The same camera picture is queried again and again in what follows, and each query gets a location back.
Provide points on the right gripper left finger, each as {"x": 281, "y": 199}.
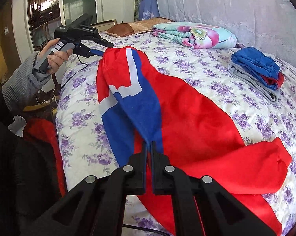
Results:
{"x": 96, "y": 205}

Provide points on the red cloth below bed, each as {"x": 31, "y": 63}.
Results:
{"x": 42, "y": 134}

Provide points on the folded red garment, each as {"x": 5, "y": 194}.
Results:
{"x": 273, "y": 83}

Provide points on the brown pillow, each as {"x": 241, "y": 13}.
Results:
{"x": 132, "y": 28}

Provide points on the person left hand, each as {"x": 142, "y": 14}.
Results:
{"x": 56, "y": 60}

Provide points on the folded blue garment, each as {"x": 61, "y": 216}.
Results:
{"x": 256, "y": 63}

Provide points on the wooden bedside frame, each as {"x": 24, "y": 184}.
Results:
{"x": 104, "y": 25}

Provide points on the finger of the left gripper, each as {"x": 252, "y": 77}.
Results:
{"x": 96, "y": 52}
{"x": 103, "y": 42}

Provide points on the folded teal floral quilt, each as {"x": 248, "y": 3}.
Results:
{"x": 195, "y": 35}

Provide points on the blue patterned hanging cloth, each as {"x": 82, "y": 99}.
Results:
{"x": 148, "y": 9}

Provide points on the window with white frame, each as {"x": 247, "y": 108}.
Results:
{"x": 44, "y": 16}

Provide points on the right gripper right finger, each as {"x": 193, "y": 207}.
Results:
{"x": 201, "y": 206}

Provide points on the folded grey garment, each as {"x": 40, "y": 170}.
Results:
{"x": 269, "y": 94}

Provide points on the grey knit sleeve forearm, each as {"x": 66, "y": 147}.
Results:
{"x": 23, "y": 84}

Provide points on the purple floral bedspread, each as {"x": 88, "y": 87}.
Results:
{"x": 84, "y": 145}

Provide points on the red striped track pants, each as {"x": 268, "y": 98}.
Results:
{"x": 140, "y": 105}

